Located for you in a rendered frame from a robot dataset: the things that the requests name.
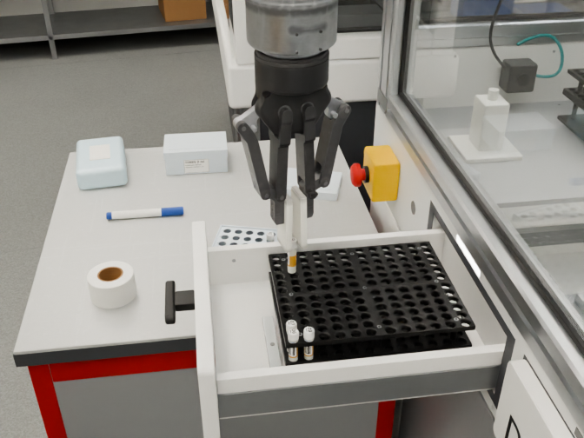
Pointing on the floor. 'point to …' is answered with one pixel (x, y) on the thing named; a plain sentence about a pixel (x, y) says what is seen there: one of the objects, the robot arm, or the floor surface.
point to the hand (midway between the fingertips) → (292, 218)
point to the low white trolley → (63, 390)
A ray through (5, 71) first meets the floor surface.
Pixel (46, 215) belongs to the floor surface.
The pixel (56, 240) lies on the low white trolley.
